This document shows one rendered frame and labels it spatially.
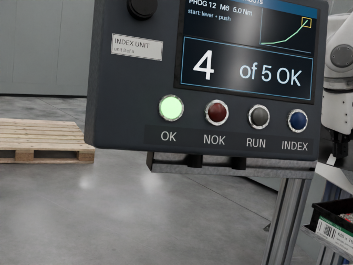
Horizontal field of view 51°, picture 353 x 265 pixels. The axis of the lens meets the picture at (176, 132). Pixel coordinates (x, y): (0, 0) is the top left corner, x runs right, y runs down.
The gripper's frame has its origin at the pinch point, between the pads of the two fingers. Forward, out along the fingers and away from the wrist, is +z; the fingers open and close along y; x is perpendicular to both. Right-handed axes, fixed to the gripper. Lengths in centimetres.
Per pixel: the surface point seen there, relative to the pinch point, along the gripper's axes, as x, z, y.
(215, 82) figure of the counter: 45, -30, -34
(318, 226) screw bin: 13.2, 12.5, -8.9
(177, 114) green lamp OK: 50, -28, -36
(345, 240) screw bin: 11.5, 12.6, -15.4
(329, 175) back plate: -14.3, 20.3, 21.8
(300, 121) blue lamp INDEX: 36, -24, -36
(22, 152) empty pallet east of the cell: 110, 61, 249
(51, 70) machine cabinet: 85, 34, 570
